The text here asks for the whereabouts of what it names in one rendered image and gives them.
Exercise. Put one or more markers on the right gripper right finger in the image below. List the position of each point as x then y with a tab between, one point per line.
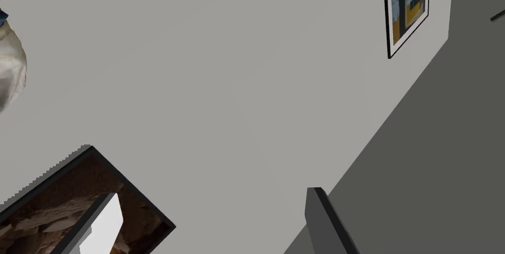
324	226

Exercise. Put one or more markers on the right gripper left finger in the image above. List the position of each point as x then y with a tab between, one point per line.
103	226

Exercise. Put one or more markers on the black framed brown picture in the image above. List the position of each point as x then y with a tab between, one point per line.
59	202

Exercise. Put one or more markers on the white rounded vase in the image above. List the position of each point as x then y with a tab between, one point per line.
10	56

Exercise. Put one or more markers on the black framed yellow picture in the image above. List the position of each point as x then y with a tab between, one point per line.
407	9

